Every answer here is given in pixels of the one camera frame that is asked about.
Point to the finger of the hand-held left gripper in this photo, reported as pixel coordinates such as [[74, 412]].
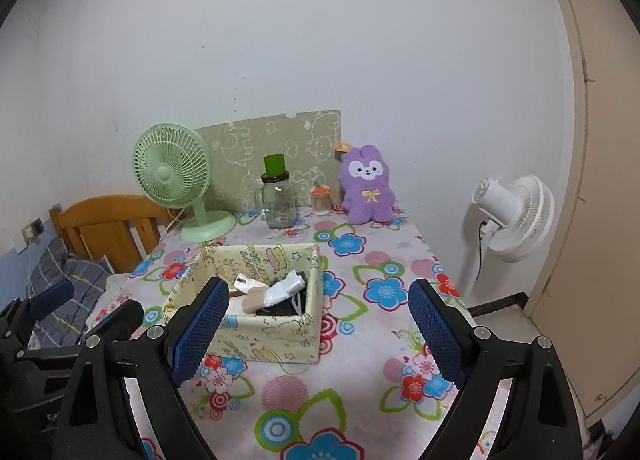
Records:
[[52, 297], [127, 317]]

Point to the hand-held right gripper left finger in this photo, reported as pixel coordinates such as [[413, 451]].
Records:
[[200, 335]]

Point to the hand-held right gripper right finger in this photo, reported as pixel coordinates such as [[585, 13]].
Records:
[[437, 332]]

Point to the beige sponge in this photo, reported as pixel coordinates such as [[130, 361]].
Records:
[[252, 301]]

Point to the pink dotted packet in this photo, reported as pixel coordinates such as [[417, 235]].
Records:
[[250, 282]]

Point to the yellow printed fabric storage box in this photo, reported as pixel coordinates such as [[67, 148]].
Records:
[[280, 337]]

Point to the black mesh bag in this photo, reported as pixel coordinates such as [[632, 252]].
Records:
[[285, 309]]

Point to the plaid pillow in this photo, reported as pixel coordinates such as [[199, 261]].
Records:
[[70, 275]]

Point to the white standing fan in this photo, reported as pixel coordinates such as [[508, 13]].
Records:
[[520, 220]]

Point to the glass jar mug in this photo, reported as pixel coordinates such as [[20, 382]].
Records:
[[277, 205]]

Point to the green desk fan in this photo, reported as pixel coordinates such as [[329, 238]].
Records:
[[167, 169]]

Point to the purple plush bunny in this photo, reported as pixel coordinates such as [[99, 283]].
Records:
[[367, 190]]

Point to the small cotton swab jar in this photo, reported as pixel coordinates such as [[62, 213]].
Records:
[[321, 202]]

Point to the green plastic cup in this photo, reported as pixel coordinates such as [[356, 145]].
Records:
[[274, 164]]

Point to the green printed board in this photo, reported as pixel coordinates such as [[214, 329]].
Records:
[[240, 139]]

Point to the beige wooden door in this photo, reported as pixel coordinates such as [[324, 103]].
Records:
[[605, 190]]

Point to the wall power outlet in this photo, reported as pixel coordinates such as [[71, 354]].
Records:
[[31, 230]]

